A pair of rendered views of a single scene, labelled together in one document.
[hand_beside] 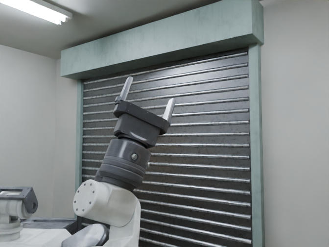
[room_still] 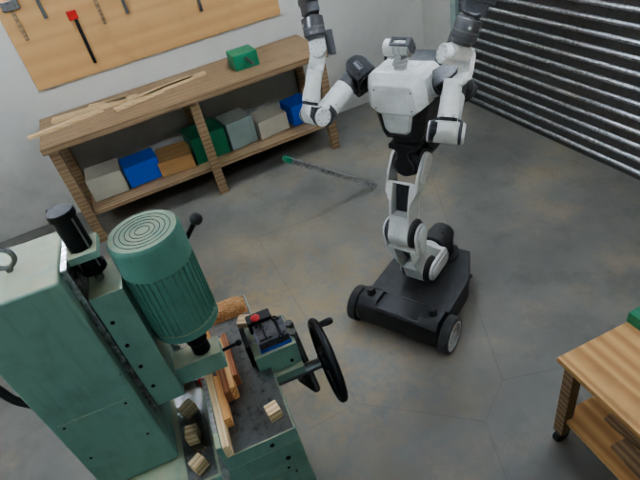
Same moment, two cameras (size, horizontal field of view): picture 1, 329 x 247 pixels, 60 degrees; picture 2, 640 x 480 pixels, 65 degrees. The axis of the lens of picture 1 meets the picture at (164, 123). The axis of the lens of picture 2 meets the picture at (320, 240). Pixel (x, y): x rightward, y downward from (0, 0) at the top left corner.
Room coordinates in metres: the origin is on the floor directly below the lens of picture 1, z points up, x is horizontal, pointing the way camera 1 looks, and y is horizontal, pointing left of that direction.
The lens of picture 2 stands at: (-1.13, -0.43, 2.13)
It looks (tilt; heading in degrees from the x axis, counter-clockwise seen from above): 38 degrees down; 37
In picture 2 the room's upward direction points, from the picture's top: 13 degrees counter-clockwise
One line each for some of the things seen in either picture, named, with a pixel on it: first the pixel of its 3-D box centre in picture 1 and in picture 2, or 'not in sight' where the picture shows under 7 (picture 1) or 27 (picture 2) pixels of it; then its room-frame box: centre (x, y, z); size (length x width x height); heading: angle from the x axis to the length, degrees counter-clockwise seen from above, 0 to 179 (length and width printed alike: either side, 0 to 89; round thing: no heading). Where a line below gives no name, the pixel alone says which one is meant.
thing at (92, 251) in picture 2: not in sight; (75, 241); (-0.68, 0.59, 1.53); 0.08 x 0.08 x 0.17; 50
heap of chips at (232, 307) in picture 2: not in sight; (225, 307); (-0.31, 0.67, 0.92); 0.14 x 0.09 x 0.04; 140
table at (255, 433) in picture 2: not in sight; (251, 364); (-0.46, 0.47, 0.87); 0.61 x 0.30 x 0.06; 50
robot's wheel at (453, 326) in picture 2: not in sight; (450, 334); (0.48, 0.14, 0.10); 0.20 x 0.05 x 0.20; 174
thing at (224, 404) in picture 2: not in sight; (210, 349); (-0.48, 0.60, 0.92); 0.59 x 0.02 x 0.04; 50
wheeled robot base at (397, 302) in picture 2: not in sight; (421, 275); (0.75, 0.38, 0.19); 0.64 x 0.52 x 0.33; 174
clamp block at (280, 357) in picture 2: not in sight; (272, 345); (-0.39, 0.41, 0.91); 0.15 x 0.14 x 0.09; 50
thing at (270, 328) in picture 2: not in sight; (267, 328); (-0.39, 0.42, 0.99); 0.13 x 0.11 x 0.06; 50
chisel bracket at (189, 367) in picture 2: not in sight; (200, 361); (-0.59, 0.51, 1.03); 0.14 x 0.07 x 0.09; 140
